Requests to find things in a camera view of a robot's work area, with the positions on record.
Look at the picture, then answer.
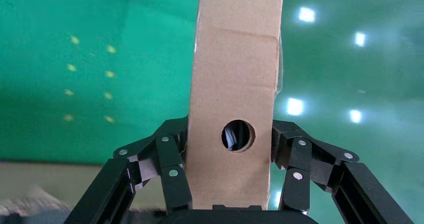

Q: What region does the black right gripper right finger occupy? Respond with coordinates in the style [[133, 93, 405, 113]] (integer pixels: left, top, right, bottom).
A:
[[271, 119, 415, 224]]

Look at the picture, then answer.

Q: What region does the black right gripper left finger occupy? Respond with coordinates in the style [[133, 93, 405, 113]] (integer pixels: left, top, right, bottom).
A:
[[64, 116, 193, 224]]

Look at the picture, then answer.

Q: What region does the small brown cardboard box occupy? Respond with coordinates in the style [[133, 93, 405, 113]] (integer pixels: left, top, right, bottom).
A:
[[184, 0, 284, 211]]

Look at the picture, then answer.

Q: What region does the large green tablecloth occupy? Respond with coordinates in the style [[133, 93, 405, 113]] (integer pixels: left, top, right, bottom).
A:
[[0, 0, 200, 165]]

